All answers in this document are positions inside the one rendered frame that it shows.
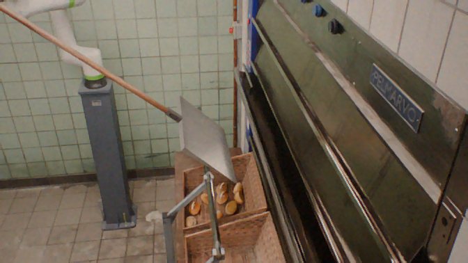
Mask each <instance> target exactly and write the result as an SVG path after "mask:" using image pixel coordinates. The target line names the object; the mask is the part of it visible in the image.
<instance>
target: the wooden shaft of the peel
mask: <svg viewBox="0 0 468 263"><path fill-rule="evenodd" d="M0 11H2V12H4V14H6V15H8V16H10V17H12V18H13V19H15V20H16V21H18V22H19V23H21V24H23V25H25V26H27V27H28V28H30V29H31V30H32V31H33V32H35V33H37V34H38V35H41V36H42V37H44V38H45V39H47V40H48V41H50V42H52V43H53V44H55V45H56V46H58V47H60V48H62V49H63V50H64V51H66V52H68V53H69V54H70V55H72V56H74V57H75V58H77V59H79V60H81V61H82V62H84V63H85V64H87V65H89V66H91V67H92V68H93V69H95V70H97V71H98V72H99V73H101V74H103V75H104V76H106V77H108V78H109V79H111V80H112V81H114V82H116V83H117V84H119V85H120V86H122V87H124V88H126V89H128V90H129V91H131V92H132V93H134V94H135V95H137V96H139V98H141V99H142V100H144V101H145V102H148V103H149V104H151V105H153V106H154V107H156V108H157V109H159V110H160V111H162V112H164V113H166V112H167V111H168V108H166V107H165V106H163V105H162V104H160V103H159V102H157V101H155V100H154V99H152V98H151V97H150V96H149V95H147V94H145V93H143V92H141V91H140V90H139V89H137V88H135V87H134V86H132V85H130V84H129V83H128V82H126V81H124V80H122V79H120V78H119V77H117V76H116V75H114V74H112V73H111V72H109V71H108V70H107V69H106V68H104V67H102V66H101V65H98V64H97V63H96V62H94V61H92V60H91V59H89V58H87V57H86V56H85V55H83V54H81V53H79V52H78V51H76V50H74V49H73V48H72V47H71V46H69V45H67V44H65V43H64V42H63V41H61V40H59V39H57V38H55V37H54V36H53V35H51V34H49V33H48V32H46V31H44V30H43V29H42V28H40V27H39V26H37V25H35V24H34V23H33V22H31V21H29V20H28V19H26V18H25V17H22V16H21V15H19V14H17V13H16V12H15V11H14V10H12V9H11V8H9V7H7V6H5V5H3V4H2V3H0Z"/></svg>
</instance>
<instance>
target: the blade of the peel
mask: <svg viewBox="0 0 468 263"><path fill-rule="evenodd" d="M177 101H178V113H179V114H180V115H182V120H181V121H180V122H179V128H180V146H181V151H182V152H184V153H185V154H188V155H189V157H191V158H193V159H195V160H197V161H198V162H200V163H201V164H203V165H206V166H207V167H209V168H211V169H213V170H214V171H216V172H218V173H219V174H221V175H223V176H224V177H226V178H228V179H229V180H231V181H233V182H235V183H237V180H236V176H235V171H234V168H233V165H232V162H231V157H230V153H229V150H228V144H227V141H226V136H225V133H224V128H222V127H220V125H218V124H217V123H216V122H215V121H214V120H212V119H211V118H209V117H208V116H207V115H206V114H204V113H202V112H201V111H199V110H198V109H197V108H196V107H195V106H193V105H192V104H190V103H189V102H188V101H187V100H186V99H184V98H183V97H181V95H179V97H178V98H177Z"/></svg>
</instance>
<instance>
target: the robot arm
mask: <svg viewBox="0 0 468 263"><path fill-rule="evenodd" d="M85 3H86V0H6V6H7V7H9V8H11V9H12V10H14V11H15V12H16V13H17V14H19V15H21V16H22V17H25V18H26V19H27V18H29V17H32V16H34V15H38V14H40V13H46V12H50V15H51V17H52V21H53V23H54V28H55V32H56V37H57V39H59V40H61V41H63V42H64V43H65V44H67V45H69V46H71V47H72V48H73V49H74V50H76V51H78V52H79V53H81V54H83V55H85V56H86V57H87V58H89V59H91V60H92V61H94V62H96V63H97V64H98V65H101V66H102V67H104V66H103V61H102V54H101V51H100V50H99V49H96V48H88V47H82V46H78V45H77V43H76V40H75V37H74V34H73V32H72V28H71V24H70V20H69V16H68V10H67V9H69V8H75V7H79V6H82V5H83V4H85ZM59 48H60V47H59ZM60 54H61V59H62V61H63V62H64V63H66V64H68V65H76V66H80V67H83V71H84V76H85V78H86V80H85V83H84V85H85V87H86V88H88V89H98V88H103V87H105V86H106V85H107V84H108V83H107V80H106V78H107V77H106V76H104V75H103V74H101V73H99V72H98V71H97V70H95V69H93V68H92V67H91V66H89V65H87V64H85V63H84V62H82V61H81V60H79V59H77V58H75V57H74V56H72V55H70V54H69V53H68V52H66V51H64V50H63V49H62V48H60Z"/></svg>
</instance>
